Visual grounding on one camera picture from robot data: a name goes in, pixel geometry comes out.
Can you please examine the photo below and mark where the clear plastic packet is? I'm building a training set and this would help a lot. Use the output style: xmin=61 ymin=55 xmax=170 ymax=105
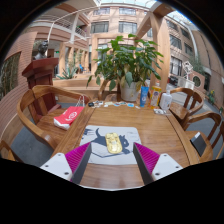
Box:
xmin=153 ymin=108 xmax=168 ymax=116

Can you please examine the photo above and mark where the yellow flowering potted plant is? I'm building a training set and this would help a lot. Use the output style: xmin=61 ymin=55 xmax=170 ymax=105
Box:
xmin=206 ymin=89 xmax=217 ymax=106

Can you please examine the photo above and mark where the grey cat-print mouse pad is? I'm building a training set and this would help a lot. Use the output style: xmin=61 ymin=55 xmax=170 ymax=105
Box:
xmin=79 ymin=124 xmax=143 ymax=166

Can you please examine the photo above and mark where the blue squeeze tube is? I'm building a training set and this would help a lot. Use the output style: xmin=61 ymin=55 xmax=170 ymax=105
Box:
xmin=139 ymin=85 xmax=150 ymax=108

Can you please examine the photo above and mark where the dark red wooden pedestal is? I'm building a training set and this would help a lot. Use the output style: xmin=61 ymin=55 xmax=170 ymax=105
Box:
xmin=21 ymin=57 xmax=63 ymax=124

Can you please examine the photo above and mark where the black notebook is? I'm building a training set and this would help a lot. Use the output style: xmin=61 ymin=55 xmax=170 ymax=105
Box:
xmin=190 ymin=131 xmax=208 ymax=157

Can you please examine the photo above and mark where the dark bust statue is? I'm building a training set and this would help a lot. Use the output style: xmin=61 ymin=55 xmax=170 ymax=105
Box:
xmin=33 ymin=39 xmax=50 ymax=61

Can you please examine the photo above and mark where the wooden armchair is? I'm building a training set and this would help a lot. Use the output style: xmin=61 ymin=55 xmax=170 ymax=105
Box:
xmin=16 ymin=84 xmax=92 ymax=150
xmin=168 ymin=87 xmax=205 ymax=126
xmin=97 ymin=79 xmax=123 ymax=103
xmin=0 ymin=139 xmax=22 ymax=163
xmin=181 ymin=111 xmax=224 ymax=164

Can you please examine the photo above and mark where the spiky agave plant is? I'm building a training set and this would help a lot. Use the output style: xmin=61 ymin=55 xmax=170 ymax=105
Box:
xmin=56 ymin=65 xmax=80 ymax=80

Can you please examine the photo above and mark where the red paper bag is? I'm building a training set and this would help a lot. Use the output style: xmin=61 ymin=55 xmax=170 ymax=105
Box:
xmin=53 ymin=94 xmax=86 ymax=131

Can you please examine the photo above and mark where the white sculpture on square base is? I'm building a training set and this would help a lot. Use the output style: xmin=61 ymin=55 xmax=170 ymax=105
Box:
xmin=176 ymin=60 xmax=196 ymax=90

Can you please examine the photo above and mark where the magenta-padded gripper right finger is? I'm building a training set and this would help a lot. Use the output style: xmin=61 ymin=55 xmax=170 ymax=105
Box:
xmin=132 ymin=142 xmax=184 ymax=184

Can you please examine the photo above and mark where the yellow bottle with orange cap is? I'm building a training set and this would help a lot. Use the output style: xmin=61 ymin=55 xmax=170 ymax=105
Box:
xmin=148 ymin=82 xmax=163 ymax=109

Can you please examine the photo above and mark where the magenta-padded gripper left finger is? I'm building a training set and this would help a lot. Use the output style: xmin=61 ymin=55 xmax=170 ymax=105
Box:
xmin=39 ymin=142 xmax=93 ymax=185

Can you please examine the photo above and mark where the leafy plant in white pot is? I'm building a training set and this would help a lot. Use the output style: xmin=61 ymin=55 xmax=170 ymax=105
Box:
xmin=87 ymin=33 xmax=165 ymax=103

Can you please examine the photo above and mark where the white pump bottle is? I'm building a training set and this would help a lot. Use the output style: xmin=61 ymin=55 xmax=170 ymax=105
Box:
xmin=159 ymin=89 xmax=174 ymax=113

